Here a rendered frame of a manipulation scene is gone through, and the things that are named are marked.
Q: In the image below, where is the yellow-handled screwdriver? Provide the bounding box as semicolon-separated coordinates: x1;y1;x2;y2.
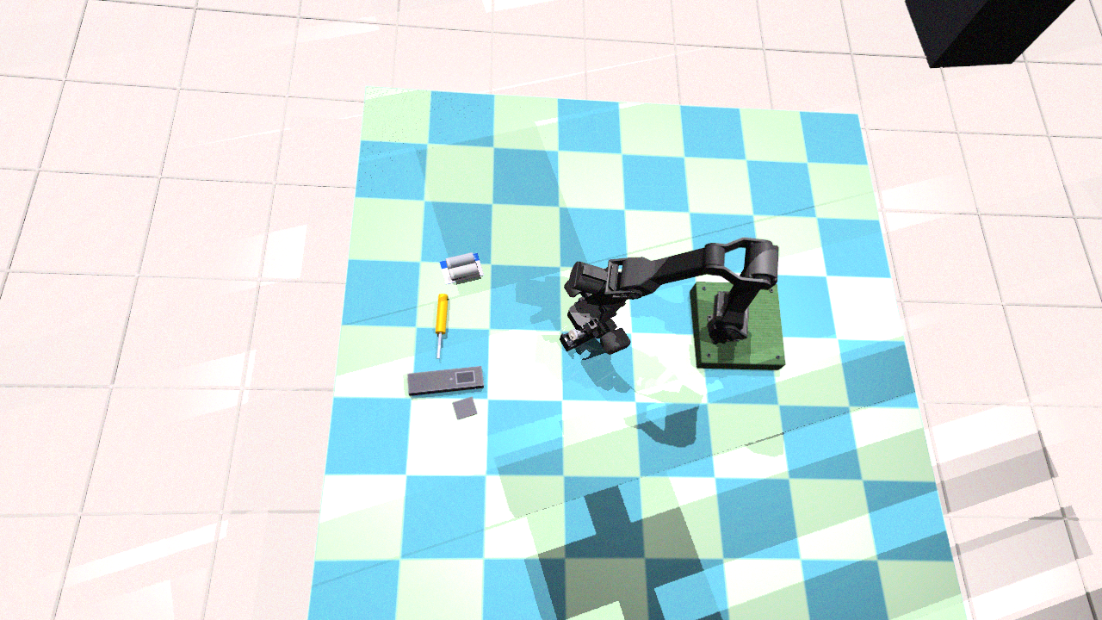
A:
436;294;449;359

